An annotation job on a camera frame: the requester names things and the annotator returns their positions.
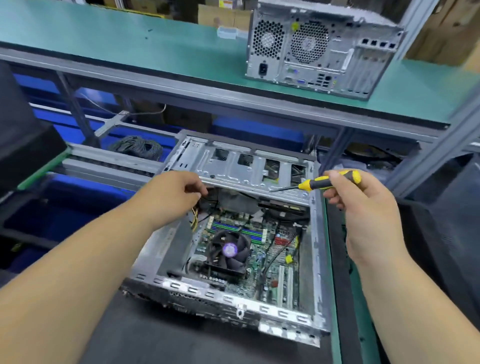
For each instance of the person's left hand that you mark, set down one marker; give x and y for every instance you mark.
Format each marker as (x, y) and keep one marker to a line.
(169, 196)

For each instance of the green upper shelf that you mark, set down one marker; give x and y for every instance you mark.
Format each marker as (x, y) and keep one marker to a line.
(90, 41)

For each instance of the grey computer case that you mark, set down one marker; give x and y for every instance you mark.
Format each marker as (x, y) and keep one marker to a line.
(247, 169)

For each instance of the green motherboard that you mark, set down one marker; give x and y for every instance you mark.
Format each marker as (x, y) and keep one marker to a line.
(274, 247)

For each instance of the dark metal frame leg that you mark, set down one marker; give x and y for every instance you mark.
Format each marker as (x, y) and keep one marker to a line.
(75, 109)

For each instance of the small clear plastic box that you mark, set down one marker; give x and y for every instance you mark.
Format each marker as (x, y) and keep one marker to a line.
(226, 32)

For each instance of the stack of cardboard boxes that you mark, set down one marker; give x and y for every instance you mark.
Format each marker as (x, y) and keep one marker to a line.
(450, 30)

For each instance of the person's left forearm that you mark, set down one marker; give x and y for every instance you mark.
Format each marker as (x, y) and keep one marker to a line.
(67, 285)

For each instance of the brown cardboard box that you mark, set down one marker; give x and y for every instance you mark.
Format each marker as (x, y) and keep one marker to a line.
(221, 15)

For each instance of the white plastic bags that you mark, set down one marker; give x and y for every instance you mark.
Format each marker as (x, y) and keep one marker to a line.
(360, 169)

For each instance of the silver backed desktop computer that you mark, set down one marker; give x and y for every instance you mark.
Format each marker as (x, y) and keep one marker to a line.
(322, 49)

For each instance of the aluminium frame post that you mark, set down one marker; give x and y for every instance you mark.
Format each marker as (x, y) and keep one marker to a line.
(416, 22)
(439, 150)

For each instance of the person's right hand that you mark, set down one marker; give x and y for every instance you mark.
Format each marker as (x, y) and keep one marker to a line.
(367, 217)

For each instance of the black foam tray with boards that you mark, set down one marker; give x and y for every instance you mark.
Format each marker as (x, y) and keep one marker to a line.
(22, 135)

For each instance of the empty black foam tray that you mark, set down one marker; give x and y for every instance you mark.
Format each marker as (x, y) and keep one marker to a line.
(420, 255)

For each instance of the person's right forearm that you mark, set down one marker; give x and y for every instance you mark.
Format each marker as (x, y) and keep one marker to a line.
(427, 307)

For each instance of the grey roller conveyor rail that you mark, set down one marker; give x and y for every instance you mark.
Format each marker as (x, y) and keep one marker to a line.
(112, 165)

